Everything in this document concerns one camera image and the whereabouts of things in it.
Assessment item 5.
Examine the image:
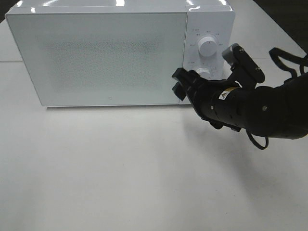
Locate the upper white power knob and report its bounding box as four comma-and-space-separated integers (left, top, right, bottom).
197, 34, 218, 57

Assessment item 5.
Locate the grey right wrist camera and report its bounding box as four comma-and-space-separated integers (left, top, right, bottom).
221, 43, 265, 85

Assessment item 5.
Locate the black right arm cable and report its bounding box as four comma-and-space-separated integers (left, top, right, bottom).
246, 47, 308, 150

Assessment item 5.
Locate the white microwave oven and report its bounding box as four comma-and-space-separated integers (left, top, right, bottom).
4, 0, 236, 108

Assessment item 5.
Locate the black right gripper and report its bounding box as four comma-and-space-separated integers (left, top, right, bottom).
172, 67, 241, 130

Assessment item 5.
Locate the white microwave door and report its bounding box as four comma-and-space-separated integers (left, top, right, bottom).
7, 13, 186, 107

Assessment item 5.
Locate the white timer knob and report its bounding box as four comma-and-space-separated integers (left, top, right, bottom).
196, 67, 212, 80

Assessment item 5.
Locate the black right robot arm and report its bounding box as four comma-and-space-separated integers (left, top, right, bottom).
172, 68, 308, 139

